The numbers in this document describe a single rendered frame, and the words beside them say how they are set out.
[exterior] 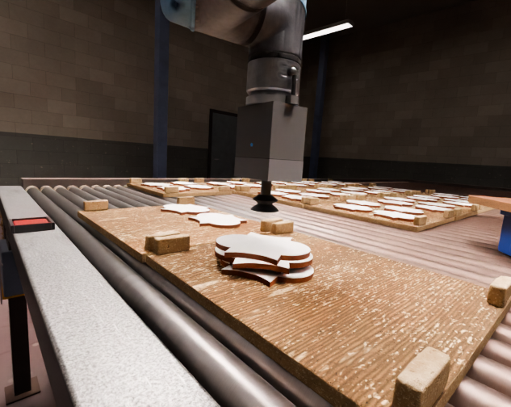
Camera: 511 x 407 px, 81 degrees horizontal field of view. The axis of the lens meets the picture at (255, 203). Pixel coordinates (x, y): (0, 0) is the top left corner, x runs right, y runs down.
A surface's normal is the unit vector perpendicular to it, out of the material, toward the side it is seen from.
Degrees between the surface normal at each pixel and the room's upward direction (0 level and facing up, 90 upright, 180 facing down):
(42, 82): 90
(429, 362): 5
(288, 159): 90
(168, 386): 0
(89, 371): 0
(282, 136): 90
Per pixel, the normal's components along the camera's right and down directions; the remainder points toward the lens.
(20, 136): 0.71, 0.14
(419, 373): 0.08, -0.98
